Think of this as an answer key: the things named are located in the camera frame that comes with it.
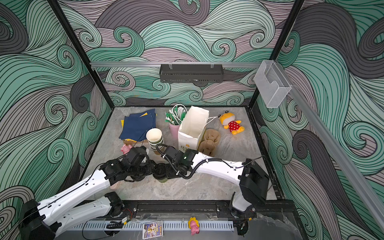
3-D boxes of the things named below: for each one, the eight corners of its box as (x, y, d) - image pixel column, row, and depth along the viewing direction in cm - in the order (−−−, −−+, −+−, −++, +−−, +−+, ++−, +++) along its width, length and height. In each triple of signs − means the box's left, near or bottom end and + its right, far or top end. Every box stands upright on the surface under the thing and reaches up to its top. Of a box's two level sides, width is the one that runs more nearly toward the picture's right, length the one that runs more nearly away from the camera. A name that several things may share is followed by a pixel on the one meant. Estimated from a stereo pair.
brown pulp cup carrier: (197, 151, 96) (198, 146, 91) (206, 132, 106) (207, 126, 101) (213, 157, 93) (214, 152, 88) (220, 137, 103) (222, 131, 98)
